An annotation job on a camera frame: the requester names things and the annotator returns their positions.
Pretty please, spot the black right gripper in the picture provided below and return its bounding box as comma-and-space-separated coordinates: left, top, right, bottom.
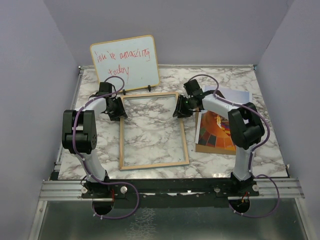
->
173, 94, 195, 119

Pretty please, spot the wooden picture frame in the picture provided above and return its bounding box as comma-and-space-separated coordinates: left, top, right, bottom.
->
119, 92, 190, 171

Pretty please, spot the colourful balloon photo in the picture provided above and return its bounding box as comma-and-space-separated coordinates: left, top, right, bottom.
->
195, 87, 253, 155

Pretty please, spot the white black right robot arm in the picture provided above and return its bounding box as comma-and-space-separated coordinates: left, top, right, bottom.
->
172, 78, 265, 196

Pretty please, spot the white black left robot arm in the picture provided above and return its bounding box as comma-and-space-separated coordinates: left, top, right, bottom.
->
61, 81, 128, 198

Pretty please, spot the yellow framed whiteboard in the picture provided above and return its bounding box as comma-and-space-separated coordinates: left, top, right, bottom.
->
90, 35, 160, 92

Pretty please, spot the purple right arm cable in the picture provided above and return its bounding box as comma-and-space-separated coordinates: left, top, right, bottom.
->
187, 74, 281, 218

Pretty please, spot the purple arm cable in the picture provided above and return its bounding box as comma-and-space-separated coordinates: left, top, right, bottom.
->
72, 75, 140, 221
187, 74, 281, 218

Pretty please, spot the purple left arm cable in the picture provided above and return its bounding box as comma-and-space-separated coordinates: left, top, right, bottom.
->
72, 75, 140, 221

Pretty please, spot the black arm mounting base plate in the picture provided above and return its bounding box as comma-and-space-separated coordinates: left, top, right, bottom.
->
81, 178, 259, 209

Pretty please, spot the aluminium table edge rail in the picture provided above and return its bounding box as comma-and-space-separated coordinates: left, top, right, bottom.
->
53, 66, 84, 172

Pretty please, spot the front aluminium rail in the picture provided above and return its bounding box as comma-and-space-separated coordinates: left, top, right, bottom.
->
38, 178, 305, 201

